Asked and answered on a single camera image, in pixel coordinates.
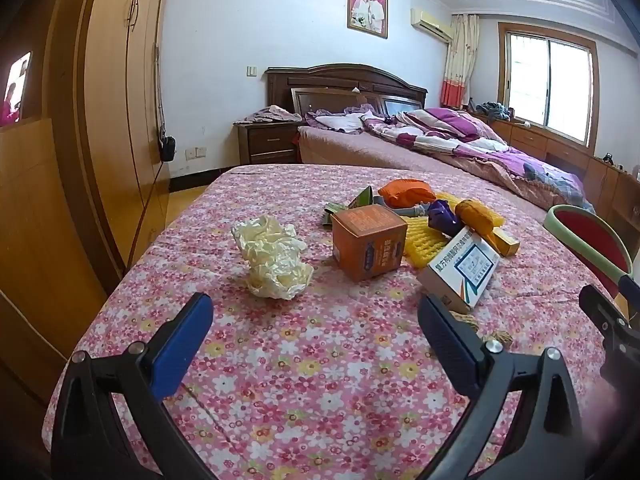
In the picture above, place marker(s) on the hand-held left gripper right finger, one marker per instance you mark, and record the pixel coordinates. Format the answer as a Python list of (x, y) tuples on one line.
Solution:
[(447, 340)]

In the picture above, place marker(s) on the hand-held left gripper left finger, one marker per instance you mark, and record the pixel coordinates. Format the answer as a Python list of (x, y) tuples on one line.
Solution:
[(182, 340)]

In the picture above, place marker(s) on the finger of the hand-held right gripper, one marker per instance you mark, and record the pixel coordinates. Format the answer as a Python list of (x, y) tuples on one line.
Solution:
[(600, 307), (630, 287)]

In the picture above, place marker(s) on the red bin with green rim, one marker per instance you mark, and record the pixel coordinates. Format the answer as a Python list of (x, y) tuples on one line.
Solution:
[(595, 232)]

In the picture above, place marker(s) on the white medicine box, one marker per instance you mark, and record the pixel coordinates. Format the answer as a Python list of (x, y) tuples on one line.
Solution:
[(462, 270)]

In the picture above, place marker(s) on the yellow foam net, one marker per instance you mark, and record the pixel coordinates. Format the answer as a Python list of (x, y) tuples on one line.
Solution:
[(425, 242)]

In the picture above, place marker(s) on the small yellow box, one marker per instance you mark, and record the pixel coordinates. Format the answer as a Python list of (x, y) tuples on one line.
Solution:
[(507, 243)]

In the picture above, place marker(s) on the cream plastic bag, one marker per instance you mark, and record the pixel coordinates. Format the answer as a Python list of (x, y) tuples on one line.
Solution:
[(272, 260)]

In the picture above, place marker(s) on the orange cardboard box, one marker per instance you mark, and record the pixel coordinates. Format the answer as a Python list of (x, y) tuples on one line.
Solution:
[(370, 245)]

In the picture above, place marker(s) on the grey-blue foam tube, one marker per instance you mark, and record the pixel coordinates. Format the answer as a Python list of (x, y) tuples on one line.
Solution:
[(415, 210)]

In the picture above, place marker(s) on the orange cloth pouch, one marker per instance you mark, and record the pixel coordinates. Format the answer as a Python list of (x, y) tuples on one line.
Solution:
[(406, 192)]

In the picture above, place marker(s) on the green snack packet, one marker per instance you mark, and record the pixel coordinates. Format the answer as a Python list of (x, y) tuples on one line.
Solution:
[(364, 199)]

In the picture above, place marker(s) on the pink floral tablecloth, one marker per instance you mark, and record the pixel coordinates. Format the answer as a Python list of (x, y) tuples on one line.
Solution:
[(300, 360)]

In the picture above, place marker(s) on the blue plaid cloth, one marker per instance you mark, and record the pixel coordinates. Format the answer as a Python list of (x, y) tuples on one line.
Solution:
[(555, 182)]

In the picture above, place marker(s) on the small black stand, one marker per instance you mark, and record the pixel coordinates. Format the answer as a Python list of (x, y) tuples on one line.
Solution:
[(607, 158)]

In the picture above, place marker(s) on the long low wooden cabinet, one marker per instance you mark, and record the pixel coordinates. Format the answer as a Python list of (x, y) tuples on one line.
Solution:
[(530, 142)]

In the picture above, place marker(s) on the black hanging pouch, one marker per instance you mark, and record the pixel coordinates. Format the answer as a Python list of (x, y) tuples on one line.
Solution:
[(167, 147)]

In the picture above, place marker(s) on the purple patchwork quilt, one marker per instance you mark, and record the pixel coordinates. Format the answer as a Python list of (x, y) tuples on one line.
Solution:
[(450, 130)]

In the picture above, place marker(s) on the dark wooden nightstand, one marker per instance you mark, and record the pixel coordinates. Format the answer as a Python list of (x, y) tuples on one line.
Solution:
[(270, 145)]

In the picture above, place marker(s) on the blue clothes pile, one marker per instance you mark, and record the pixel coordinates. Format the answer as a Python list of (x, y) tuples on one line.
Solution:
[(492, 111)]

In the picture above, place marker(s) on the wooden framed window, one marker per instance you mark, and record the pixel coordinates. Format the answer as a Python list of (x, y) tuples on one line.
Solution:
[(545, 80)]

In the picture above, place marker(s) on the light wooden wardrobe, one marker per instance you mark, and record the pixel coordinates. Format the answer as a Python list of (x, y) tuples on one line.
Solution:
[(115, 110)]

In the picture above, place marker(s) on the pink clothes pile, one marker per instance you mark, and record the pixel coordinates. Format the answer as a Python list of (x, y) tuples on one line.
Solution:
[(270, 114)]

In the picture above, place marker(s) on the white pillow with purple frill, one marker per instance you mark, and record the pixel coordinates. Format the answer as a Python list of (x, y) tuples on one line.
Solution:
[(340, 121)]

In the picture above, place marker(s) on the dark wooden bed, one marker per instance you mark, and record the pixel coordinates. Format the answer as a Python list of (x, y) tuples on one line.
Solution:
[(350, 80)]

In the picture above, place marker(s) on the cream and red curtain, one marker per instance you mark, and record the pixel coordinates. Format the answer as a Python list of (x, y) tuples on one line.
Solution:
[(457, 60)]

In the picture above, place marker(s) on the lit screen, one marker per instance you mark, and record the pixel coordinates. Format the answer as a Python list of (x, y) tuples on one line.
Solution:
[(15, 90)]

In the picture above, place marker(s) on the wall socket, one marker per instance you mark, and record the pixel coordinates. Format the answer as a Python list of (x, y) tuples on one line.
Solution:
[(196, 152)]

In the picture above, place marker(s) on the wall air conditioner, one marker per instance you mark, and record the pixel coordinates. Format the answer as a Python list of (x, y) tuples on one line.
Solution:
[(431, 25)]

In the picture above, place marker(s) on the framed wall photo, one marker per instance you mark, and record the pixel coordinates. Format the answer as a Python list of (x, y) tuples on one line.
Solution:
[(368, 7)]

